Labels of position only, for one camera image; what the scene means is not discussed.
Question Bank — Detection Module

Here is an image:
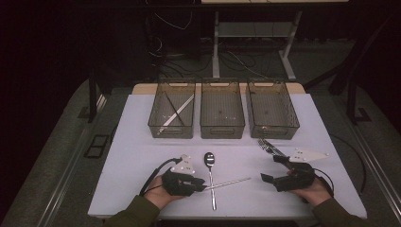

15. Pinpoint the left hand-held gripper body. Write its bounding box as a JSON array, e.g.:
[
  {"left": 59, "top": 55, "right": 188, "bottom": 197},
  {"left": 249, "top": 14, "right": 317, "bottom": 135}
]
[{"left": 161, "top": 153, "right": 198, "bottom": 197}]

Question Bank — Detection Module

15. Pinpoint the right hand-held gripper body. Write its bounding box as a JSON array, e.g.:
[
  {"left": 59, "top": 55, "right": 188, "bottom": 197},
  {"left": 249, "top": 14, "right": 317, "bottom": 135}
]
[{"left": 272, "top": 148, "right": 331, "bottom": 193}]

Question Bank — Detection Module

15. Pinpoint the metal fork wooden handle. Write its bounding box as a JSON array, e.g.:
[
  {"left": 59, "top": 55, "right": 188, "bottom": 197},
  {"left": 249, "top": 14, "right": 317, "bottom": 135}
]
[{"left": 256, "top": 137, "right": 288, "bottom": 158}]

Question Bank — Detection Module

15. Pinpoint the metal spoon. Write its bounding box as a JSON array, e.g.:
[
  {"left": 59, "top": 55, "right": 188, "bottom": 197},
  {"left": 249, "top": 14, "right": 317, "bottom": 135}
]
[{"left": 203, "top": 151, "right": 218, "bottom": 212}]

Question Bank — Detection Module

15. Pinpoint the smoky transparent plastic bin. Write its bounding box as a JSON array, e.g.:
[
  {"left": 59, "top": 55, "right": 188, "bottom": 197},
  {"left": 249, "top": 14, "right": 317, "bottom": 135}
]
[
  {"left": 147, "top": 79, "right": 197, "bottom": 140},
  {"left": 245, "top": 79, "right": 301, "bottom": 140},
  {"left": 200, "top": 78, "right": 246, "bottom": 140}
]

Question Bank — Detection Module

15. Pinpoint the white chopstick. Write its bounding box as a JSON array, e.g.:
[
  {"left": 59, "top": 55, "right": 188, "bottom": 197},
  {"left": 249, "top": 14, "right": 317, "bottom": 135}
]
[{"left": 156, "top": 94, "right": 196, "bottom": 136}]

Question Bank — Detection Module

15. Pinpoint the person's right hand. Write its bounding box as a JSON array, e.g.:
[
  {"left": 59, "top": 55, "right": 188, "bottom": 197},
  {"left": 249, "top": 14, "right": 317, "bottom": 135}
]
[{"left": 287, "top": 169, "right": 333, "bottom": 207}]

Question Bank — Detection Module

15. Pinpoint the person's left hand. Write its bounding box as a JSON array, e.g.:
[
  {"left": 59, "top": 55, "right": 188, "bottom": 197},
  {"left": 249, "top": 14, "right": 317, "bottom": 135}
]
[{"left": 143, "top": 174, "right": 187, "bottom": 211}]

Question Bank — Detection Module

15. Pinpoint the white table cover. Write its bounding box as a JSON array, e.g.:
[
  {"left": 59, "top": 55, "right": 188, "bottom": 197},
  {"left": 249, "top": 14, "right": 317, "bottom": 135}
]
[{"left": 87, "top": 93, "right": 368, "bottom": 219}]

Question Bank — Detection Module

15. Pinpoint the black stand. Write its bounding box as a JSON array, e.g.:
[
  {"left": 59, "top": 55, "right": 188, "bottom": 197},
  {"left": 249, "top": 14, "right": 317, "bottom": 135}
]
[{"left": 302, "top": 15, "right": 395, "bottom": 125}]

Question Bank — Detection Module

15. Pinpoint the white-legged desk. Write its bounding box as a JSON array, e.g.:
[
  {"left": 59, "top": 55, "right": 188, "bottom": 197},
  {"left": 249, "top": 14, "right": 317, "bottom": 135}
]
[{"left": 200, "top": 0, "right": 350, "bottom": 81}]

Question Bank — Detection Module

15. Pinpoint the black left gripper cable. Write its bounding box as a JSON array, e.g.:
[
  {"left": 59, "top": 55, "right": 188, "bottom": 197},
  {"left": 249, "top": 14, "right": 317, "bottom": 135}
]
[{"left": 139, "top": 157, "right": 183, "bottom": 197}]

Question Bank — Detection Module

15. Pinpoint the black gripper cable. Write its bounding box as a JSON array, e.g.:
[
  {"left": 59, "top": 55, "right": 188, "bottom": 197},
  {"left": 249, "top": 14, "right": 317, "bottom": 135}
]
[
  {"left": 139, "top": 157, "right": 183, "bottom": 197},
  {"left": 314, "top": 168, "right": 336, "bottom": 199}
]

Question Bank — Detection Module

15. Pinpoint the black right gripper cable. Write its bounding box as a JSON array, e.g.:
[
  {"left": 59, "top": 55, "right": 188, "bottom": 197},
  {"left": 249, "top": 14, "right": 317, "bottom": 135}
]
[{"left": 314, "top": 168, "right": 336, "bottom": 199}]

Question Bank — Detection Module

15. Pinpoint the thin black floor cable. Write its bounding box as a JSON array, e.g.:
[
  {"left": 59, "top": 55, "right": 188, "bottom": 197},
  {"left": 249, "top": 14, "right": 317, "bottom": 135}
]
[{"left": 329, "top": 133, "right": 367, "bottom": 193}]

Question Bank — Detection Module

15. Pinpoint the aluminium floor rail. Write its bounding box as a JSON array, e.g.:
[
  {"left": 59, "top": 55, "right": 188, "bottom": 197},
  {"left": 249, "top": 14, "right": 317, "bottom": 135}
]
[
  {"left": 39, "top": 94, "right": 108, "bottom": 227},
  {"left": 334, "top": 103, "right": 401, "bottom": 217}
]

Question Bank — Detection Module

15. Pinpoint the black floor frame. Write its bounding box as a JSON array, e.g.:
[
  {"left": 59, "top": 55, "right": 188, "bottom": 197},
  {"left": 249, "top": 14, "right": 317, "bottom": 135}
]
[{"left": 83, "top": 134, "right": 111, "bottom": 159}]

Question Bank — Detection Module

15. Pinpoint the bundle of floor cables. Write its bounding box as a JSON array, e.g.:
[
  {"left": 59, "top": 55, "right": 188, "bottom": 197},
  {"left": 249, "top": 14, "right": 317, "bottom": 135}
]
[{"left": 146, "top": 0, "right": 275, "bottom": 79}]

